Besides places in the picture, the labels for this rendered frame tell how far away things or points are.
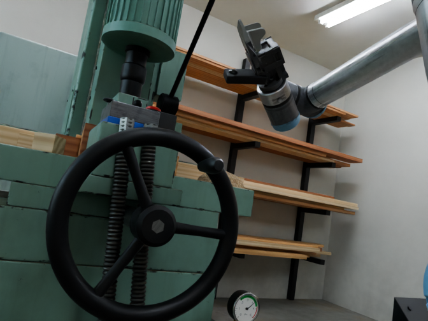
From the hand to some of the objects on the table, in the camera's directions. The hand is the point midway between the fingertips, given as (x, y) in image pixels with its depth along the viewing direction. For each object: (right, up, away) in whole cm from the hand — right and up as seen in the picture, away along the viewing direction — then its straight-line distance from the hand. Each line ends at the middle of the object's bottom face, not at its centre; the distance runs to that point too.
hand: (238, 25), depth 93 cm
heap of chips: (-5, -40, -4) cm, 40 cm away
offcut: (-37, -32, -25) cm, 55 cm away
